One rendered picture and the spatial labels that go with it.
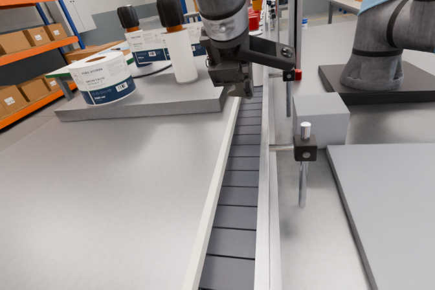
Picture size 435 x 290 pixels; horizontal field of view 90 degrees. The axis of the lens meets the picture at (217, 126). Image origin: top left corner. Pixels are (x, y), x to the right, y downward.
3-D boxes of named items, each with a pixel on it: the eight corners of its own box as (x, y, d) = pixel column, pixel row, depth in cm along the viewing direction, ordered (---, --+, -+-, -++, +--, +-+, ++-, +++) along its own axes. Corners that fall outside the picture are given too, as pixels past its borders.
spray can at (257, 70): (251, 81, 76) (245, 16, 65) (267, 81, 74) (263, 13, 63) (248, 87, 72) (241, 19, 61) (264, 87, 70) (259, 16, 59)
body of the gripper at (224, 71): (217, 63, 51) (202, 17, 40) (255, 59, 49) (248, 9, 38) (215, 90, 47) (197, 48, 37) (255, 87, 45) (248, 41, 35)
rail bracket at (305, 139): (267, 196, 40) (261, 120, 32) (309, 197, 39) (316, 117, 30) (267, 211, 38) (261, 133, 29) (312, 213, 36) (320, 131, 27)
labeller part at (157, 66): (134, 62, 134) (134, 60, 134) (182, 56, 127) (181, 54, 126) (104, 81, 109) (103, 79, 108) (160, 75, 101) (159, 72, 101)
